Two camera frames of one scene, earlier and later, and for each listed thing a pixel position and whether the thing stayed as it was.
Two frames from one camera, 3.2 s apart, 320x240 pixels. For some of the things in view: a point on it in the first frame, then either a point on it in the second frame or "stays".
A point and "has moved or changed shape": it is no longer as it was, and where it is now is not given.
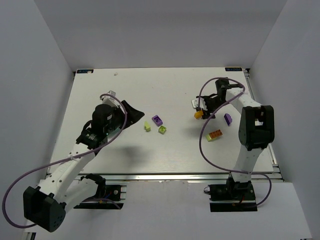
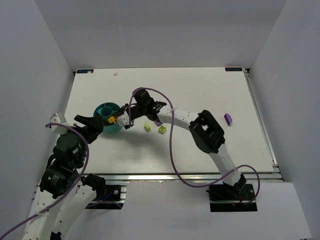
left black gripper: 124,113 → 88,126
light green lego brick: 147,126 stays
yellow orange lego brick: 198,115 has moved or changed shape
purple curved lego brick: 228,118 stays
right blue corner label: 233,69 stays
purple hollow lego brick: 157,120 stays
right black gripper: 208,104 → 130,113
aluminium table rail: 135,177 stays
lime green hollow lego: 162,129 stays
